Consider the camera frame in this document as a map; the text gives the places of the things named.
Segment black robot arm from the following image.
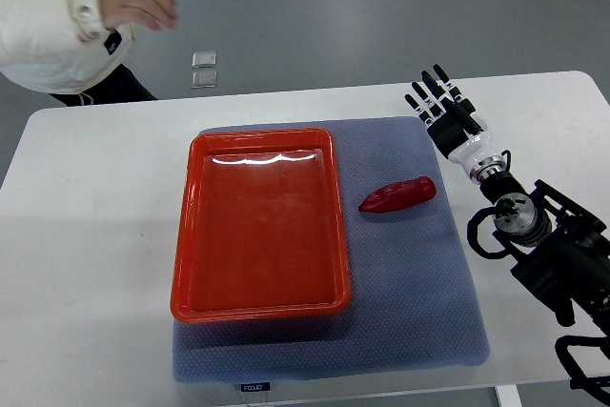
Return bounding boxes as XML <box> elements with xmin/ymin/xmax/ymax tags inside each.
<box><xmin>405</xmin><ymin>65</ymin><xmax>609</xmax><ymax>404</ymax></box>

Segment person's bare hand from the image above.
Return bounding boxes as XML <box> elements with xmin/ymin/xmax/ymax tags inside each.
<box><xmin>99</xmin><ymin>0</ymin><xmax>178</xmax><ymax>31</ymax></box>

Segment red pepper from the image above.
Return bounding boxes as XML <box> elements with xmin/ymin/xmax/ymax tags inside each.
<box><xmin>358</xmin><ymin>176</ymin><xmax>437</xmax><ymax>214</ymax></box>

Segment upper metal floor plate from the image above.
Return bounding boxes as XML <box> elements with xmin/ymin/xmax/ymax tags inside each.
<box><xmin>192</xmin><ymin>51</ymin><xmax>217</xmax><ymax>69</ymax></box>

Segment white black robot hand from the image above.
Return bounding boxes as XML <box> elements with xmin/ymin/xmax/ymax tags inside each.
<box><xmin>404</xmin><ymin>64</ymin><xmax>505</xmax><ymax>183</ymax></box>

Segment blue-grey textured mat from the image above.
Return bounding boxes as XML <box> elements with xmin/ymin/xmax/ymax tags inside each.
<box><xmin>173</xmin><ymin>116</ymin><xmax>489</xmax><ymax>384</ymax></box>

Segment black trousers of person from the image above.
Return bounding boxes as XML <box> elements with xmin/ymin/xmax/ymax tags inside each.
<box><xmin>51</xmin><ymin>64</ymin><xmax>156</xmax><ymax>107</ymax></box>

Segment white table leg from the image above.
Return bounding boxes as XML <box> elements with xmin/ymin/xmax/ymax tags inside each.
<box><xmin>495</xmin><ymin>384</ymin><xmax>522</xmax><ymax>407</ymax></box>

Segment red plastic tray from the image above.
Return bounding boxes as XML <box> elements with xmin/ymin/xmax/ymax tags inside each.
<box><xmin>170</xmin><ymin>128</ymin><xmax>352</xmax><ymax>324</ymax></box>

